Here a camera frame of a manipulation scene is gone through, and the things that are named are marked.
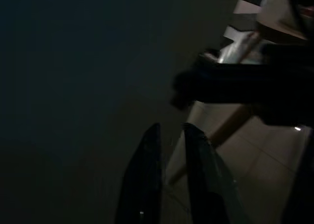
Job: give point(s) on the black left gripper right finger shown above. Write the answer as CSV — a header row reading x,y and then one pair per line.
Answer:
x,y
211,189

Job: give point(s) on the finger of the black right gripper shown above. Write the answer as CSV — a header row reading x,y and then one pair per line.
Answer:
x,y
220,84

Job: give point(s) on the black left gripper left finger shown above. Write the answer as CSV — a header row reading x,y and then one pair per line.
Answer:
x,y
143,184

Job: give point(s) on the light wooden table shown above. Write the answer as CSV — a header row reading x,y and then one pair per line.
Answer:
x,y
222,132

